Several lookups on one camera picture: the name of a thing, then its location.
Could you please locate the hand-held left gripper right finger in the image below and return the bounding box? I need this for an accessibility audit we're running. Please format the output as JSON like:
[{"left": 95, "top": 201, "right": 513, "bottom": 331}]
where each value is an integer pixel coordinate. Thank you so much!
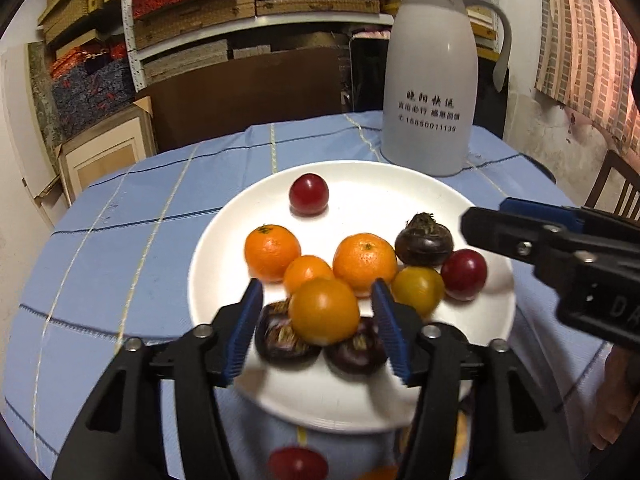
[{"left": 370, "top": 277, "right": 583, "bottom": 480}]

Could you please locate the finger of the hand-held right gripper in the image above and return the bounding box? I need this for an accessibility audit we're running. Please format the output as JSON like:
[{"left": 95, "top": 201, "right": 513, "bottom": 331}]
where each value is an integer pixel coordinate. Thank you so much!
[
  {"left": 500, "top": 198, "right": 640, "bottom": 235},
  {"left": 460, "top": 206, "right": 567, "bottom": 267}
]

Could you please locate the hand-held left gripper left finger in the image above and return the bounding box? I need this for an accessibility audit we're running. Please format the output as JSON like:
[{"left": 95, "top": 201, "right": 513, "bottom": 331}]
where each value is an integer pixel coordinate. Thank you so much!
[{"left": 50, "top": 277, "right": 264, "bottom": 480}]

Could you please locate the yellow cherry tomato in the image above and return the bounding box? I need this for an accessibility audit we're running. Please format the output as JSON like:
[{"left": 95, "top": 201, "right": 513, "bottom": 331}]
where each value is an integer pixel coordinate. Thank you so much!
[{"left": 391, "top": 266, "right": 446, "bottom": 318}]

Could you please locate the dark red cherry tomato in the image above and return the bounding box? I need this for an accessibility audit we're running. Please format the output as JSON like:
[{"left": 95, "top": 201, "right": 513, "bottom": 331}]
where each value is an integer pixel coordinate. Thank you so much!
[
  {"left": 441, "top": 248, "right": 488, "bottom": 302},
  {"left": 289, "top": 173, "right": 330, "bottom": 217}
]

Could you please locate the yellow-orange cherry tomato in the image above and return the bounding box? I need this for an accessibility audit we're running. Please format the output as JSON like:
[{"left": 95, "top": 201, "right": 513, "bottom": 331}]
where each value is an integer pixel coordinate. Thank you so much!
[{"left": 288, "top": 277, "right": 361, "bottom": 347}]

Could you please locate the orange tangerine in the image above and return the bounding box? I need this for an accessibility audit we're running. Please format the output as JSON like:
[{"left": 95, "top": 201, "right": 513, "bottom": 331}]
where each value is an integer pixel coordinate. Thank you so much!
[
  {"left": 244, "top": 224, "right": 302, "bottom": 282},
  {"left": 332, "top": 233, "right": 398, "bottom": 297}
]

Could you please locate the white oval plate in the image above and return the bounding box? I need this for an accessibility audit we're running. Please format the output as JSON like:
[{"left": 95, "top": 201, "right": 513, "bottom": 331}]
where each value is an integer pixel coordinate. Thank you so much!
[{"left": 187, "top": 160, "right": 517, "bottom": 435}]

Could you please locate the person's right hand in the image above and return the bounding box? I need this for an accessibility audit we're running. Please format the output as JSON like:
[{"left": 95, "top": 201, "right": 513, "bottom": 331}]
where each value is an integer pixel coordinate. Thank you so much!
[{"left": 590, "top": 345, "right": 640, "bottom": 452}]

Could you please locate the wooden chair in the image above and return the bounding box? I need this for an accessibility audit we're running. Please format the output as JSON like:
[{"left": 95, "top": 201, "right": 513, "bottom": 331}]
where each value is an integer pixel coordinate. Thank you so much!
[{"left": 582, "top": 150, "right": 640, "bottom": 221}]

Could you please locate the blue plaid tablecloth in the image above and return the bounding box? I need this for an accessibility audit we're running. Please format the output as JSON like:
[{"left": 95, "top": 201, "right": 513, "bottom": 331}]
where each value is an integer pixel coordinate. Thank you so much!
[{"left": 2, "top": 110, "right": 608, "bottom": 480}]

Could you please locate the white thermos jug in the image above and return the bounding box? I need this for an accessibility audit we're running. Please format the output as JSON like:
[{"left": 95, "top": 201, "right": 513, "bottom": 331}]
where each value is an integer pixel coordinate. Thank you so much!
[{"left": 381, "top": 0, "right": 513, "bottom": 178}]

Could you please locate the brick pattern curtain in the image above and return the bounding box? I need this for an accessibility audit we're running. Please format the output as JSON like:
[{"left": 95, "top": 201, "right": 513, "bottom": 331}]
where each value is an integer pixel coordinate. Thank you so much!
[{"left": 535, "top": 0, "right": 640, "bottom": 153}]

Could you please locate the cardboard box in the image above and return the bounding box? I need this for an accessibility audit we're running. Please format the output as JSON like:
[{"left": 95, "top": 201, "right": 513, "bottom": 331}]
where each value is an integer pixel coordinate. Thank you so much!
[{"left": 55, "top": 96, "right": 158, "bottom": 203}]

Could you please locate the brown wooden board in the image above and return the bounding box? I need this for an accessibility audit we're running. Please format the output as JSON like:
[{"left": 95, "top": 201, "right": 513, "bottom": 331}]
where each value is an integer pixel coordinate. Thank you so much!
[{"left": 145, "top": 47, "right": 351, "bottom": 153}]

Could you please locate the stack of blue patterned boxes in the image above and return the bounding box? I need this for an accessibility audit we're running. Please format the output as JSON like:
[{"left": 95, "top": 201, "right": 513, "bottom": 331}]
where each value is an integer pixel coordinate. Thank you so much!
[{"left": 50, "top": 42, "right": 136, "bottom": 126}]

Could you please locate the white metal shelf rack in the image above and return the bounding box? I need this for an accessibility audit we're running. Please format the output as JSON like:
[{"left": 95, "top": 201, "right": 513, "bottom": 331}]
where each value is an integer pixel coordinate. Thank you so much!
[{"left": 120, "top": 0, "right": 501, "bottom": 93}]

